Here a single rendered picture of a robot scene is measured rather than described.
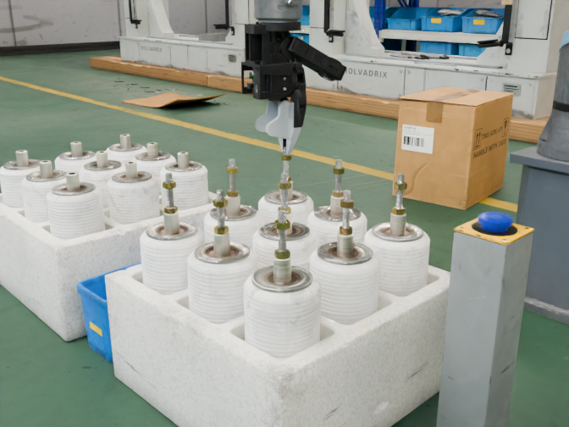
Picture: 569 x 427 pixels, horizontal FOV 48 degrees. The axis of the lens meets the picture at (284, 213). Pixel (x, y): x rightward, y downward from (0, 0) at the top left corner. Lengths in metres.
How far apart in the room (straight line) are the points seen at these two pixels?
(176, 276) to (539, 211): 0.70
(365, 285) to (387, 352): 0.10
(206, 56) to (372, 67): 1.46
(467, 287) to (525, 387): 0.32
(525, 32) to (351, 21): 1.09
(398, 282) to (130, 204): 0.54
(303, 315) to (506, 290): 0.24
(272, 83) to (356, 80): 2.49
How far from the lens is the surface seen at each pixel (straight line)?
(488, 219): 0.80
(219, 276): 0.84
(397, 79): 3.32
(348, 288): 0.84
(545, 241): 1.30
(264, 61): 1.02
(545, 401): 1.09
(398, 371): 0.93
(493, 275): 0.80
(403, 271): 0.93
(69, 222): 1.19
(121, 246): 1.20
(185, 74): 4.59
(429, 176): 1.92
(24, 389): 1.11
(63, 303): 1.18
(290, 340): 0.78
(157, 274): 0.95
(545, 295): 1.33
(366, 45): 3.65
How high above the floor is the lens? 0.58
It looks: 19 degrees down
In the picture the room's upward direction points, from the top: straight up
